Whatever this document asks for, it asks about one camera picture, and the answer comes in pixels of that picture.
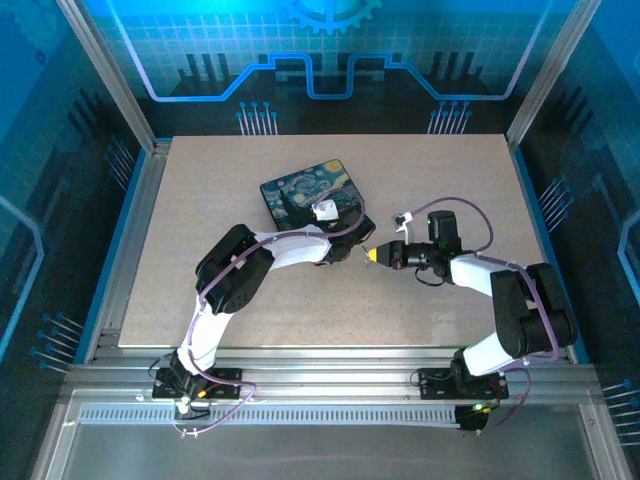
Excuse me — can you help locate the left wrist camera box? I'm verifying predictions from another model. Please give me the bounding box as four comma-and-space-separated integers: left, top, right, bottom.
310, 198, 340, 223

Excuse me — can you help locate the aluminium front frame rail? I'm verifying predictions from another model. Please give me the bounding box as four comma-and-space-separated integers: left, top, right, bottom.
62, 345, 604, 407

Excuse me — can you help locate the black controller box with LEDs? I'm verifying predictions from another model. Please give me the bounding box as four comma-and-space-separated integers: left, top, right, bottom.
453, 402, 494, 437

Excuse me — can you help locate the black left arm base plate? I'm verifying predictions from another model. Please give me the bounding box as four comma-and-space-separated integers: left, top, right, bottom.
151, 368, 245, 401

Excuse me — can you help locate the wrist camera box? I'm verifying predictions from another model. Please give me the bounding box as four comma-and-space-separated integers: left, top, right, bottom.
392, 211, 417, 245
310, 198, 340, 223

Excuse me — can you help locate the aluminium left side rail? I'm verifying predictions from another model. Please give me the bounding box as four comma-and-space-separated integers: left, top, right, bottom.
83, 139, 174, 362

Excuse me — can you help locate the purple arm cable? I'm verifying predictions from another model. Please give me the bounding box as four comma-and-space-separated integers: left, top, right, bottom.
404, 196, 562, 427
172, 187, 370, 439

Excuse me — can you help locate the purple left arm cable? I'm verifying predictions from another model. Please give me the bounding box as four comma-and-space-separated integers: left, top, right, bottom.
172, 187, 370, 439

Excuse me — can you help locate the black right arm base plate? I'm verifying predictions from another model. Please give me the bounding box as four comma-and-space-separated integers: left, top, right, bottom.
417, 367, 510, 401

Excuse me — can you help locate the aluminium right frame post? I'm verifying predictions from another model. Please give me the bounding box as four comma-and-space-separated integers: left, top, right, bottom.
504, 0, 604, 151

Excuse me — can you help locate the slotted grey cable duct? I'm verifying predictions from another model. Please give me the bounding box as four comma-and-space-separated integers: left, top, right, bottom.
78, 406, 459, 427

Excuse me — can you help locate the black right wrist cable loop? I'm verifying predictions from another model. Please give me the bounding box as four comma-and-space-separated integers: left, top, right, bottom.
413, 267, 449, 289

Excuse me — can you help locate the black box starry night lid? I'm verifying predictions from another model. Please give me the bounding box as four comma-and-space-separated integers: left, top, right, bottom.
259, 158, 378, 251

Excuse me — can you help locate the aluminium frame post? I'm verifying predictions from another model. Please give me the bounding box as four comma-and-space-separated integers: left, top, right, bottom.
504, 0, 604, 151
55, 0, 160, 152

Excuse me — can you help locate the aluminium left frame post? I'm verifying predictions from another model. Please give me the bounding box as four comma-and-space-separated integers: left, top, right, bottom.
55, 0, 160, 152

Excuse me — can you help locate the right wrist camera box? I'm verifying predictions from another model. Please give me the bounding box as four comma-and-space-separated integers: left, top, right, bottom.
392, 211, 417, 245

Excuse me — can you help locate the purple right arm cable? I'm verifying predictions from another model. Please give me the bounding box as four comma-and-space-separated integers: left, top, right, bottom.
404, 196, 562, 427

